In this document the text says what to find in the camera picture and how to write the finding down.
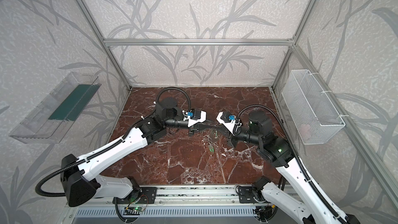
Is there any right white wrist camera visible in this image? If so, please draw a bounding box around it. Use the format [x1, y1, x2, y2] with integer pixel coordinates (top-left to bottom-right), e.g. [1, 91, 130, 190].
[217, 111, 241, 136]

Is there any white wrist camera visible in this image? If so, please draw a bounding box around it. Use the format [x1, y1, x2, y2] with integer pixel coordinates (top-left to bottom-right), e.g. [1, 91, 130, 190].
[217, 111, 241, 136]
[182, 109, 207, 127]

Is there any clear plastic wall tray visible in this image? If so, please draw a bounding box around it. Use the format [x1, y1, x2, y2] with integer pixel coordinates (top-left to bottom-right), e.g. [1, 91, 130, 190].
[9, 72, 101, 144]

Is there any white wire mesh basket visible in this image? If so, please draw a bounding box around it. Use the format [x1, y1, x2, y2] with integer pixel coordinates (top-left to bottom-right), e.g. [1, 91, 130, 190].
[282, 69, 345, 145]

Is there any black mounting plate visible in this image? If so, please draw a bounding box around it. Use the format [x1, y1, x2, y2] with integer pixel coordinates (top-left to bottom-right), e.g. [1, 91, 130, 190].
[235, 185, 265, 203]
[113, 187, 157, 204]

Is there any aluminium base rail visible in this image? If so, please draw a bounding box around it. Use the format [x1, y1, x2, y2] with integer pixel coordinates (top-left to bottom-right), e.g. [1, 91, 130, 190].
[65, 184, 327, 207]

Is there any green led circuit board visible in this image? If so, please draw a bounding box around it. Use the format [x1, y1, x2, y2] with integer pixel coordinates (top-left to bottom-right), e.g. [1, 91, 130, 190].
[123, 206, 146, 216]

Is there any aluminium frame crossbar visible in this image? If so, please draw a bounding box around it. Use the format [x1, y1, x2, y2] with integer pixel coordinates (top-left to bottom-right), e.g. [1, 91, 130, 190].
[102, 38, 293, 46]

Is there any pink object in basket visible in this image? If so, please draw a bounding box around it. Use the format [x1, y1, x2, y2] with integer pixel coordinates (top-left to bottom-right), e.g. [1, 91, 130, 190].
[299, 124, 312, 141]

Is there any slotted grey cable duct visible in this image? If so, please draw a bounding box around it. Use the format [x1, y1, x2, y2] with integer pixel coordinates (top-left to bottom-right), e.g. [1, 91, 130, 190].
[76, 206, 255, 218]

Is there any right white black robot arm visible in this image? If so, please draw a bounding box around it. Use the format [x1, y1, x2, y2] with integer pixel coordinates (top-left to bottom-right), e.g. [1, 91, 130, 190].
[217, 104, 360, 224]

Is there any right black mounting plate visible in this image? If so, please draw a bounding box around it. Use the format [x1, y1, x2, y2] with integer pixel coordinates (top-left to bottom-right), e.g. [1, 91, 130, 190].
[235, 185, 265, 203]

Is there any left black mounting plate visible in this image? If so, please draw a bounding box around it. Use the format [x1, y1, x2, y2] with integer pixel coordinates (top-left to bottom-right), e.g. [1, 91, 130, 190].
[113, 187, 157, 204]

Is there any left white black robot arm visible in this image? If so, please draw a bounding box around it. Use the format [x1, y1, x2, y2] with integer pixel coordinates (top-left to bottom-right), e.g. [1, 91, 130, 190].
[35, 87, 212, 207]

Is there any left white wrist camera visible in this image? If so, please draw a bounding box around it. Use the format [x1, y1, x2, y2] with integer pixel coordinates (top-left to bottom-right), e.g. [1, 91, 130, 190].
[182, 109, 207, 127]

